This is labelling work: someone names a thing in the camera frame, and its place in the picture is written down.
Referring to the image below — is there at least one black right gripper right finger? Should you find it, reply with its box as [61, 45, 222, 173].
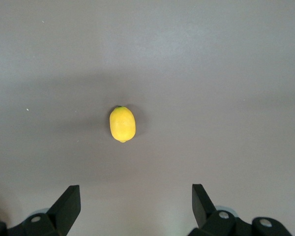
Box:
[189, 184, 294, 236]

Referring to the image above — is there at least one yellow lemon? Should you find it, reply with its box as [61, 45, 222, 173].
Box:
[109, 105, 137, 144]

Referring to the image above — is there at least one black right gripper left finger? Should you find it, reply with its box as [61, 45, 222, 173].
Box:
[0, 185, 82, 236]

